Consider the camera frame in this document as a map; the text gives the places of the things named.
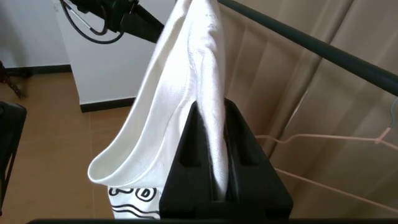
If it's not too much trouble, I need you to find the black cable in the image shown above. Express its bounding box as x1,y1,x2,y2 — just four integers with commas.
60,0,126,45

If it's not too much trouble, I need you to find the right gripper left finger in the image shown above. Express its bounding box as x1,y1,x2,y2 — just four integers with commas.
159,101,219,218

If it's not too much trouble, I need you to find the pink clothes hanger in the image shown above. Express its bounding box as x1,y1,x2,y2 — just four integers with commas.
254,98,398,215

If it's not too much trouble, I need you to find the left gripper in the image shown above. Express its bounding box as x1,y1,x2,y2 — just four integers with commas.
70,0,139,34

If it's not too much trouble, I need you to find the white printed t-shirt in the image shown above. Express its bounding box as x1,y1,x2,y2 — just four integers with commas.
88,0,230,220

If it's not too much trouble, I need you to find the black stand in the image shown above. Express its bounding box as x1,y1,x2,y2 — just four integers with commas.
0,60,32,99

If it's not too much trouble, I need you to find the black clothes rack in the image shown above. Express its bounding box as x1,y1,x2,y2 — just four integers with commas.
217,0,398,96

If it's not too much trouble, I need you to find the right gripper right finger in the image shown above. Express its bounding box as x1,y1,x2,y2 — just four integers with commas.
223,98,294,218

